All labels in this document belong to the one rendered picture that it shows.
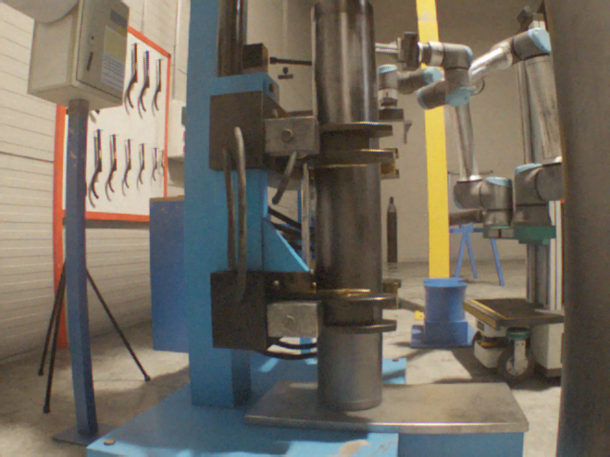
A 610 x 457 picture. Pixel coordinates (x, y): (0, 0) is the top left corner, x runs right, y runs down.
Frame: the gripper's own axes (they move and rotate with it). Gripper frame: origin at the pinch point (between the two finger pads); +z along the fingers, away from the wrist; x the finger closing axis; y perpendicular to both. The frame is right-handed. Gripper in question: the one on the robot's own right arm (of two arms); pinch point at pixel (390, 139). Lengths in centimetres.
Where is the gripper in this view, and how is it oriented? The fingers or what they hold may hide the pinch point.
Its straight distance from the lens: 218.5
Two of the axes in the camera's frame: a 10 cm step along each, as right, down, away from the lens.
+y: 2.0, 0.2, 9.8
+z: 0.2, 10.0, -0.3
